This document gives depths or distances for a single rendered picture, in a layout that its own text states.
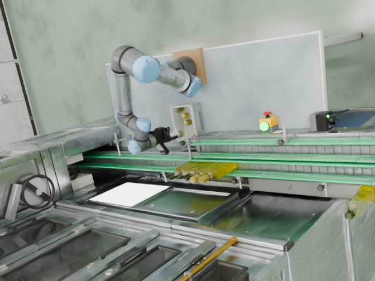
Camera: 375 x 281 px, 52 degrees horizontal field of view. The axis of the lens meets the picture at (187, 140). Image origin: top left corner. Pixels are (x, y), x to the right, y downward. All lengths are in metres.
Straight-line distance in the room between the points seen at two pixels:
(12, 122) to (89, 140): 2.84
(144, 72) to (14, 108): 3.96
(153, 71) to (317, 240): 1.00
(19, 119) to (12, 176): 3.07
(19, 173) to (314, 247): 1.72
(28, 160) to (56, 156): 0.18
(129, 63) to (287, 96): 0.80
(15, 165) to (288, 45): 1.69
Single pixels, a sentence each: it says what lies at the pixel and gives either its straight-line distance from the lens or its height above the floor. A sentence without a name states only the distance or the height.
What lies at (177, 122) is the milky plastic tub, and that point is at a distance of 2.36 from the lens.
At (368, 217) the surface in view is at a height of 0.51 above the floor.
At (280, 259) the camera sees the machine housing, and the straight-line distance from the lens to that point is 1.43.
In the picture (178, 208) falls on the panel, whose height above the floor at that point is 1.24.
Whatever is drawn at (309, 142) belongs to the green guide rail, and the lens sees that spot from 1.75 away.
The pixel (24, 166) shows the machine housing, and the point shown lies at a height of 1.51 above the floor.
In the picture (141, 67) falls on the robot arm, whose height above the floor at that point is 1.38.
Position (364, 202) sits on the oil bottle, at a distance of 1.67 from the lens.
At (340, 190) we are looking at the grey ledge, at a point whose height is 0.88.
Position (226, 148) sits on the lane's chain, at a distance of 2.09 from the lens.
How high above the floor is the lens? 2.50
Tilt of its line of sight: 46 degrees down
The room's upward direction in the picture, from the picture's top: 112 degrees counter-clockwise
